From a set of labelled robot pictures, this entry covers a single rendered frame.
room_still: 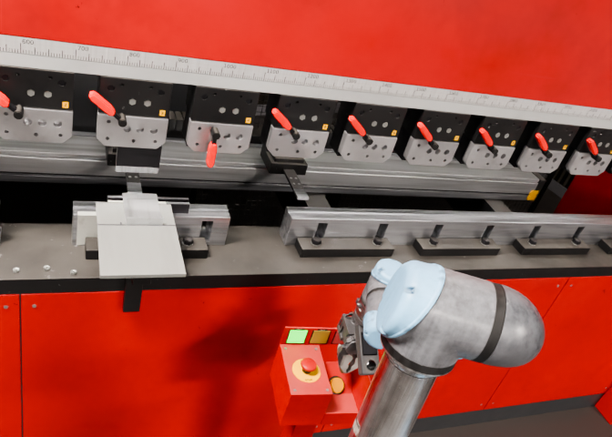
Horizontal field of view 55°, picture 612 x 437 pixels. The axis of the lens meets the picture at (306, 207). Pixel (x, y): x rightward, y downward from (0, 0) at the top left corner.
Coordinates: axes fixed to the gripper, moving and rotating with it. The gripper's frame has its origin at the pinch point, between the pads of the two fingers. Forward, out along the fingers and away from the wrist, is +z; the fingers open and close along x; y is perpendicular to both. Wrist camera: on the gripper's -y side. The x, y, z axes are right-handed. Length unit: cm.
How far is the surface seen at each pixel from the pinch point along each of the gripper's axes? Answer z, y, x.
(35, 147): -14, 60, 80
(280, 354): 2.2, 6.7, 15.2
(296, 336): -1.6, 9.4, 11.7
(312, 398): 1.7, -6.1, 9.4
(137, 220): -20, 28, 53
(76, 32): -61, 36, 68
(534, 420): 82, 32, -124
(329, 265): -6.0, 31.0, -0.6
